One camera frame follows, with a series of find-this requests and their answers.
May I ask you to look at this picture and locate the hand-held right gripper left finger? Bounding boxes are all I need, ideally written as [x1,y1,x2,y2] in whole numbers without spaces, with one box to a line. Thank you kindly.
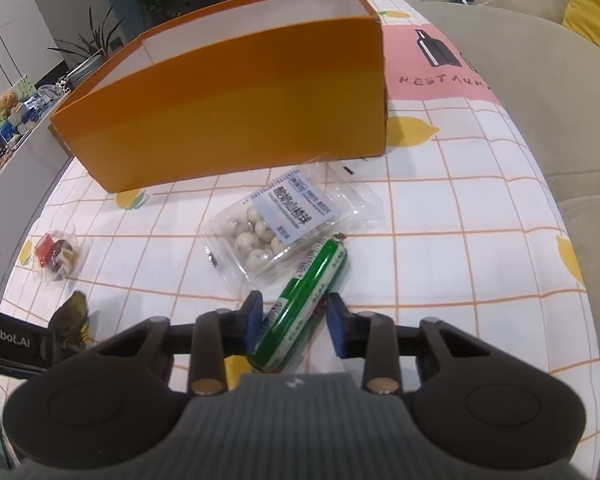
[77,291,264,395]

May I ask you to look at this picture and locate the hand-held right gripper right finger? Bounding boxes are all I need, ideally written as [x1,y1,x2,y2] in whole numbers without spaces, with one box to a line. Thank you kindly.
[326,292,513,395]

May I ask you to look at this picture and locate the green sausage stick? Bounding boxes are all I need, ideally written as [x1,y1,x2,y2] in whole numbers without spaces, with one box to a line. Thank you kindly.
[247,232,349,372]

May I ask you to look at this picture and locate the dark green snack packet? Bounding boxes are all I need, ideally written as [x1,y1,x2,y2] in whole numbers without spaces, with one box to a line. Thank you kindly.
[49,290,92,352]

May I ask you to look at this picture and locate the small red candy packet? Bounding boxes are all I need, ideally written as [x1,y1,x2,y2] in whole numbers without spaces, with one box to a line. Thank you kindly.
[31,229,80,285]

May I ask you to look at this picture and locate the clear packet of white balls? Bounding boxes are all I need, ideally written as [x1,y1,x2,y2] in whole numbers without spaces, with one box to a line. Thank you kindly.
[200,162,386,297]

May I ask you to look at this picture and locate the orange cardboard box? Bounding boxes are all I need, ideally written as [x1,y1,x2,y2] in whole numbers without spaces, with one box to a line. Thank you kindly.
[48,0,389,194]

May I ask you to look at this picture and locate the white low cabinet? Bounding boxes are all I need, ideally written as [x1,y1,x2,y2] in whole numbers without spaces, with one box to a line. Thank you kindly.
[0,55,107,306]

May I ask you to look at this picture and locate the checked printed tablecloth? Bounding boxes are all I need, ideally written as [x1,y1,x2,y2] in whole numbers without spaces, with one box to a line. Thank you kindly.
[0,0,600,442]

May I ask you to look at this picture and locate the bear picture card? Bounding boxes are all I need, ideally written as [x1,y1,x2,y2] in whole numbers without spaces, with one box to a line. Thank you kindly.
[0,75,36,139]

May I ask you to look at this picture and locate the group of small toy figures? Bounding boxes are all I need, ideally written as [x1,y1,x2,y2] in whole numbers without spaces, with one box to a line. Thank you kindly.
[32,79,73,111]

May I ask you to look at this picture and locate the grey planter bin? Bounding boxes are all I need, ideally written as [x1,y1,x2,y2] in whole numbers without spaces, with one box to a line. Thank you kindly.
[66,51,107,87]

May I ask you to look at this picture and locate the beige sofa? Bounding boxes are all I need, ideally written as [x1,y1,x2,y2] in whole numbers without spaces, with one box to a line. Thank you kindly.
[389,0,600,313]

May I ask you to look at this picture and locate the long-leaved potted plant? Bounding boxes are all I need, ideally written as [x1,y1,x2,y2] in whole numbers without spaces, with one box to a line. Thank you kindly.
[47,10,127,69]

